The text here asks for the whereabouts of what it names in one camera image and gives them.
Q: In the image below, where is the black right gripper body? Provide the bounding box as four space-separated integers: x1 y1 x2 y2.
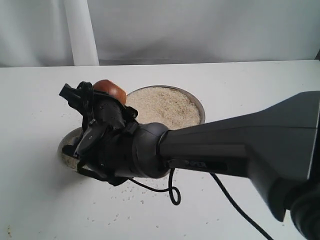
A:
81 91 138 132

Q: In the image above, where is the white backdrop curtain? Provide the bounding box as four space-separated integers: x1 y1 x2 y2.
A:
0 0 320 67

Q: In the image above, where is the white ceramic rice bowl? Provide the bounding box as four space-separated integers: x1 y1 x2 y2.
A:
57 127 82 172

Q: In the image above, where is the brown wooden cup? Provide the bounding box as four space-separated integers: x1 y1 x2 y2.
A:
93 79 127 105

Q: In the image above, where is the round steel rice tray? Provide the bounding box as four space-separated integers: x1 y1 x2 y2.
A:
126 85 206 130

